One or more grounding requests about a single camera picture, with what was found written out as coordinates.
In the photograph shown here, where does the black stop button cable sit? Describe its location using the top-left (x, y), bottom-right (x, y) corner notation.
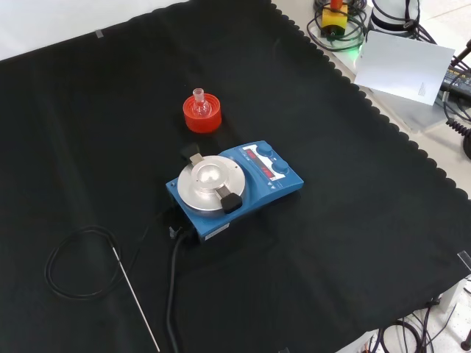
top-left (306, 5), bottom-right (369, 53)

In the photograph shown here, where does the steel probe rod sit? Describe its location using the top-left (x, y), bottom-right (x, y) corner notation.
top-left (111, 246), bottom-right (161, 353)

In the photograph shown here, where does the red flask ring stand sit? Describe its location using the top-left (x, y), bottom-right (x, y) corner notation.
top-left (182, 93), bottom-right (223, 135)

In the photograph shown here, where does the black cloth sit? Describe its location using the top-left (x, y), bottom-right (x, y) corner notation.
top-left (0, 0), bottom-right (471, 353)

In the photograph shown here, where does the thin black probe cable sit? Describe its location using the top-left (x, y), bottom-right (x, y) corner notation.
top-left (44, 211), bottom-right (174, 300)

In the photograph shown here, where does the thick black power cable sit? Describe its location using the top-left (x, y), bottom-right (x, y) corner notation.
top-left (166, 234), bottom-right (189, 353)

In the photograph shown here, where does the heater with blue base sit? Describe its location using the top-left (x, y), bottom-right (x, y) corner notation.
top-left (165, 139), bottom-right (305, 245)

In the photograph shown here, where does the yellow stop button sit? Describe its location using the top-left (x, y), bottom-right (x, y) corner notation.
top-left (321, 0), bottom-right (349, 38)

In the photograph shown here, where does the black coiled cable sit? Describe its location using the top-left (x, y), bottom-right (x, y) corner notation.
top-left (445, 118), bottom-right (471, 160)

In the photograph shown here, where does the black power adapter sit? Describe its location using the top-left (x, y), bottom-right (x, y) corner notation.
top-left (439, 67), bottom-right (471, 99)

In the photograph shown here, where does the clear round-bottom flask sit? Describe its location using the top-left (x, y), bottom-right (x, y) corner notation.
top-left (191, 88), bottom-right (212, 119)

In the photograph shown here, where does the pale base plate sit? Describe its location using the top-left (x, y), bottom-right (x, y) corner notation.
top-left (362, 85), bottom-right (454, 132)

